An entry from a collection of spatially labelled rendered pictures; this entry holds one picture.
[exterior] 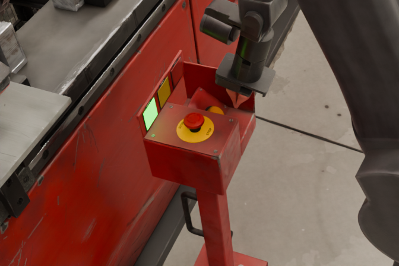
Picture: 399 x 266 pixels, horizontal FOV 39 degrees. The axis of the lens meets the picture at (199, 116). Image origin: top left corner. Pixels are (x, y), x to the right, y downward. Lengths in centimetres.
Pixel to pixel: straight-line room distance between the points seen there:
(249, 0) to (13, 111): 40
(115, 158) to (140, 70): 21
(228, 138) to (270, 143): 103
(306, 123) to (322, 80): 25
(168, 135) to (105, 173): 27
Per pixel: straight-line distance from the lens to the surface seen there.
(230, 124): 107
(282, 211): 189
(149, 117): 107
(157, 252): 178
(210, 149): 103
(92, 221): 130
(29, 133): 82
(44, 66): 114
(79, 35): 119
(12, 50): 113
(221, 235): 139
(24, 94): 89
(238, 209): 189
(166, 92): 111
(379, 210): 38
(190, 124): 104
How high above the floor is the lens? 155
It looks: 45 degrees down
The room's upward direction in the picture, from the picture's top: 8 degrees counter-clockwise
